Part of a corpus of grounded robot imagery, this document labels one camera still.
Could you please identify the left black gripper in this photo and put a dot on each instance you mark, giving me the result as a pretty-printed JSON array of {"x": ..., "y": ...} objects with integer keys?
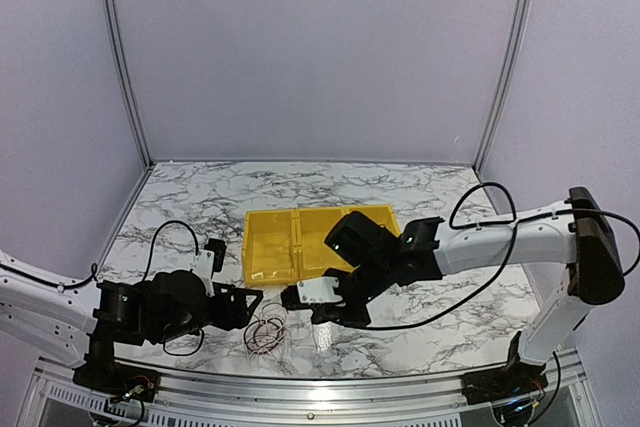
[{"x": 240, "y": 318}]

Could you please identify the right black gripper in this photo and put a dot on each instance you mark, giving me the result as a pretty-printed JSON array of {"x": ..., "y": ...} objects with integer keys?
[{"x": 326, "y": 313}]

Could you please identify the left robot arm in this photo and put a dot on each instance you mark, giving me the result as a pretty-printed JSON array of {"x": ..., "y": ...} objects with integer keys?
[{"x": 78, "y": 322}]

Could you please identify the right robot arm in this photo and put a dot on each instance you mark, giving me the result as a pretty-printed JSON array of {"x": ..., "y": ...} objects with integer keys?
[{"x": 574, "y": 232}]

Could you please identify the yellow bin middle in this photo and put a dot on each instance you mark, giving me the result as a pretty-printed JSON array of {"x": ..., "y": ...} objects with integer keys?
[{"x": 314, "y": 257}]

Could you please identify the yellow bin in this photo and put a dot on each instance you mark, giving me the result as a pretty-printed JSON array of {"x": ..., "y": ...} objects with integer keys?
[
  {"x": 269, "y": 254},
  {"x": 382, "y": 215},
  {"x": 314, "y": 257}
]

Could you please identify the yellow bin left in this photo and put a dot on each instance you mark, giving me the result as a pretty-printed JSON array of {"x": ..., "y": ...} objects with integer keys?
[{"x": 269, "y": 254}]

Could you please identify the yellow bin right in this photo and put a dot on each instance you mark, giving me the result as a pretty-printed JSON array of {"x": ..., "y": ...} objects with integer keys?
[{"x": 382, "y": 215}]

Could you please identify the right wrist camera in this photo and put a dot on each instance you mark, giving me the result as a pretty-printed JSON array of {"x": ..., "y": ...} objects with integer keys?
[{"x": 311, "y": 292}]

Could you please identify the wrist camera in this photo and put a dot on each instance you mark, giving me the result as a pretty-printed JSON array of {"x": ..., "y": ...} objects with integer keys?
[
  {"x": 311, "y": 292},
  {"x": 211, "y": 258}
]

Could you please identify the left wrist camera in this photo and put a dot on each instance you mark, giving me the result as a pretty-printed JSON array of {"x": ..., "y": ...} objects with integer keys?
[{"x": 211, "y": 258}]

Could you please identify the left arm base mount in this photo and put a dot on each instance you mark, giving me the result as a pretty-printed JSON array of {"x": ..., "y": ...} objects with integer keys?
[{"x": 129, "y": 391}]

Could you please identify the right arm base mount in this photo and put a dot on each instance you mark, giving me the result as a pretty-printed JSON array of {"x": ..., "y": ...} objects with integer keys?
[{"x": 513, "y": 399}]

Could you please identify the right aluminium frame post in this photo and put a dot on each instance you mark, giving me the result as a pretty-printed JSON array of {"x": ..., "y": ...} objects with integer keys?
[{"x": 515, "y": 39}]

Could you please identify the aluminium frame post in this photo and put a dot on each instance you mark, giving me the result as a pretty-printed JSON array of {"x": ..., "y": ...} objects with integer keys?
[
  {"x": 515, "y": 39},
  {"x": 125, "y": 83}
]

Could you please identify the left aluminium frame post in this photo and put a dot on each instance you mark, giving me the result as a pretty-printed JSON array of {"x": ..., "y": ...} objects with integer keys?
[{"x": 125, "y": 83}]

